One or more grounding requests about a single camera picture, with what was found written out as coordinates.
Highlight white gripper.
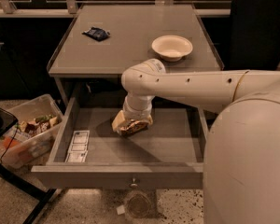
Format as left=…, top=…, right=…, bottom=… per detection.
left=112, top=93, right=154, bottom=133

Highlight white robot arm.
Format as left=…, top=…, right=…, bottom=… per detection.
left=112, top=59, right=280, bottom=224

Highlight open grey top drawer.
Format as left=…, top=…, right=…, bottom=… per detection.
left=32, top=98, right=207, bottom=189

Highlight round metal drawer knob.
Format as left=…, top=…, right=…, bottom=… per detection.
left=130, top=177, right=139, bottom=189

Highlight white sachet packets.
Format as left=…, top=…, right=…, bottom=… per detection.
left=65, top=130, right=90, bottom=163

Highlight white bowl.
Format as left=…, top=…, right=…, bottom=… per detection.
left=151, top=35, right=193, bottom=62

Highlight grey cabinet with shelf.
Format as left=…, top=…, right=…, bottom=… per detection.
left=49, top=5, right=221, bottom=103

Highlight round glass jar on floor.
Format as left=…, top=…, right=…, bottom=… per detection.
left=124, top=190, right=153, bottom=218

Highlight blue snack packet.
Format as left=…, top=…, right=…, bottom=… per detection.
left=83, top=27, right=110, bottom=41

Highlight snack items in bin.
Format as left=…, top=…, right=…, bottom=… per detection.
left=16, top=114, right=59, bottom=137

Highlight clear plastic storage bin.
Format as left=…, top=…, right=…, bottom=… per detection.
left=0, top=94, right=63, bottom=169

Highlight black office chair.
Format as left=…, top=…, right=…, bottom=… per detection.
left=225, top=0, right=280, bottom=70

